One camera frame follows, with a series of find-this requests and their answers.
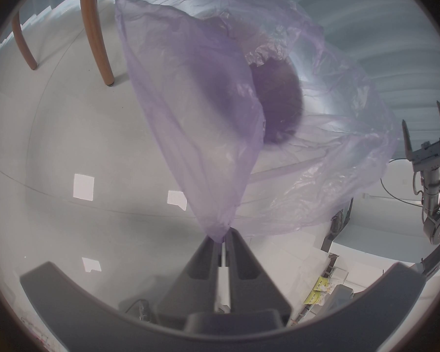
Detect black cable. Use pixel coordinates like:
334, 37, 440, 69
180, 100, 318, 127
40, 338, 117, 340
380, 157, 426, 208

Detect pale blue curtain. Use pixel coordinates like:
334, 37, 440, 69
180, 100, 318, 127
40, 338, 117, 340
0, 0, 440, 124

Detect white cushioned wooden chair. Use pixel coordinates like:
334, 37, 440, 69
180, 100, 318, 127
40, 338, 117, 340
11, 0, 116, 87

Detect purple plastic bag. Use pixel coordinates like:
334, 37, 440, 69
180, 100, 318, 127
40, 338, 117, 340
114, 0, 402, 243

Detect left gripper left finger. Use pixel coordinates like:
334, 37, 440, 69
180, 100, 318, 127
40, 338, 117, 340
155, 235, 221, 330

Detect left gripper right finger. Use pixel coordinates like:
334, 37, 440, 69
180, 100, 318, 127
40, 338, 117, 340
225, 229, 293, 325

